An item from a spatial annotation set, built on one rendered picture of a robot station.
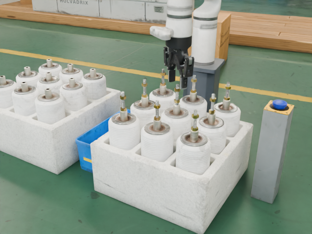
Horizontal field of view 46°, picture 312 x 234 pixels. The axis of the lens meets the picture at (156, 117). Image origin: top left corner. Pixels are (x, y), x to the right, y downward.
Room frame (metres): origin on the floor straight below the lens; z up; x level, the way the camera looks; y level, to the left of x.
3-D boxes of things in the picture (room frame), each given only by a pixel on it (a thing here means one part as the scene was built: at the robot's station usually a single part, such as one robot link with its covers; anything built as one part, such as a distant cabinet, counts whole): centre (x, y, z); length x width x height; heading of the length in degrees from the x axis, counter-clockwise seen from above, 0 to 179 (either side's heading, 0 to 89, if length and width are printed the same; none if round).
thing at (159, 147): (0.93, 0.00, 0.16); 0.10 x 0.10 x 0.18
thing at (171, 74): (1.06, -0.05, 0.36); 0.02 x 0.01 x 0.04; 117
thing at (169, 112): (1.03, -0.06, 0.25); 0.08 x 0.08 x 0.01
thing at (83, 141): (1.19, 0.16, 0.06); 0.30 x 0.11 x 0.12; 149
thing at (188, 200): (1.03, -0.06, 0.09); 0.39 x 0.39 x 0.18; 59
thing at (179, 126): (1.03, -0.06, 0.16); 0.10 x 0.10 x 0.18
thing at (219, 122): (0.97, -0.17, 0.25); 0.08 x 0.08 x 0.01
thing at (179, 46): (1.03, -0.06, 0.46); 0.08 x 0.08 x 0.09
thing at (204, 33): (1.39, -0.18, 0.39); 0.09 x 0.09 x 0.17; 66
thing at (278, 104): (0.95, -0.35, 0.32); 0.04 x 0.04 x 0.02
